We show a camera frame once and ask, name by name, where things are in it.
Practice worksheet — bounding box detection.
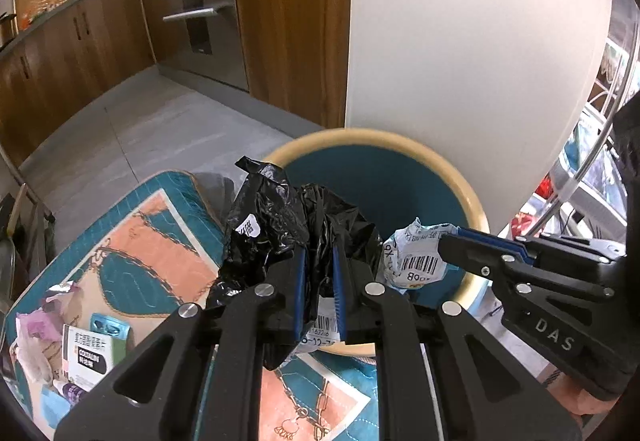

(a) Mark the crumpled foil wrapper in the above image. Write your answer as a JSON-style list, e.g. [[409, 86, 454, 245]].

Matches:
[[45, 281, 81, 309]]

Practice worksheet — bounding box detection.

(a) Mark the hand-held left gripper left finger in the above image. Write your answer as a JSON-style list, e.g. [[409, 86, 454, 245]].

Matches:
[[54, 248, 307, 441]]

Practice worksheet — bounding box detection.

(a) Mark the small purple label bottle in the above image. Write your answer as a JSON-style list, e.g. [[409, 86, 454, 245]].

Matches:
[[52, 381, 88, 407]]

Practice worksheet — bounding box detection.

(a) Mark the teal foil packet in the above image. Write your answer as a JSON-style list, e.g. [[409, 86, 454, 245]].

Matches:
[[89, 312, 132, 339]]

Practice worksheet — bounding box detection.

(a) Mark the blue face mask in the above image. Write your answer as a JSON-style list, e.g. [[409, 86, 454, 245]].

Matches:
[[40, 386, 76, 427]]

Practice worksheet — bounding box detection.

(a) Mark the white crumpled plastic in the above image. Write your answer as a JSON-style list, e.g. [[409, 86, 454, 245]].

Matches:
[[10, 336, 56, 384]]

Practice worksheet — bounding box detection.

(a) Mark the teal bin with yellow rim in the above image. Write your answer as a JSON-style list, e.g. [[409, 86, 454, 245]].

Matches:
[[261, 128, 491, 357]]

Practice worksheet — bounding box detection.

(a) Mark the green and white box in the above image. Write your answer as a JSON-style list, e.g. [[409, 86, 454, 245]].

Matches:
[[61, 323, 128, 384]]

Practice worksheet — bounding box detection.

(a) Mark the teal printed quilted blanket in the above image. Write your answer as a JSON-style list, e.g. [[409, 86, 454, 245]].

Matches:
[[0, 170, 386, 441]]

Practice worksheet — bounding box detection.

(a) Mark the barcode label paper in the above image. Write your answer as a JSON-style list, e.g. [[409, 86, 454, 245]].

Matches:
[[381, 217, 458, 292]]

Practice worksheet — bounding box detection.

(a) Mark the wooden oven cabinet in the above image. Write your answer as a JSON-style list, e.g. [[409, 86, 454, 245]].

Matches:
[[230, 0, 353, 129]]

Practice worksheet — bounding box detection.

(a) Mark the person's right hand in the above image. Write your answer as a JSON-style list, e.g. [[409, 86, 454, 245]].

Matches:
[[545, 368, 608, 417]]

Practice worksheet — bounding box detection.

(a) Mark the stainless steel oven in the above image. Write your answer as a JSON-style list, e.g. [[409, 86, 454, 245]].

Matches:
[[152, 0, 251, 94]]

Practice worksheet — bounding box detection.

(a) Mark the black plastic bag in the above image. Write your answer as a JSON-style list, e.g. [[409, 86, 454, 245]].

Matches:
[[205, 156, 383, 372]]

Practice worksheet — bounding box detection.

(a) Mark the white wire storage rack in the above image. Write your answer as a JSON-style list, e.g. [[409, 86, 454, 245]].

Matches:
[[510, 36, 640, 247]]

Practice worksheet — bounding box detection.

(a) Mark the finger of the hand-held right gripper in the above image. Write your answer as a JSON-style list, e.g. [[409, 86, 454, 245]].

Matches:
[[452, 226, 626, 267], [437, 233, 616, 299]]

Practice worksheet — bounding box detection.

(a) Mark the wooden base cabinet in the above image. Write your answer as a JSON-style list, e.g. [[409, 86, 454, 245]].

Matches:
[[0, 0, 156, 167]]

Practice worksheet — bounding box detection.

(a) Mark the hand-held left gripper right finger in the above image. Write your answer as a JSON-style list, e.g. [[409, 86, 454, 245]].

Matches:
[[331, 246, 583, 441]]

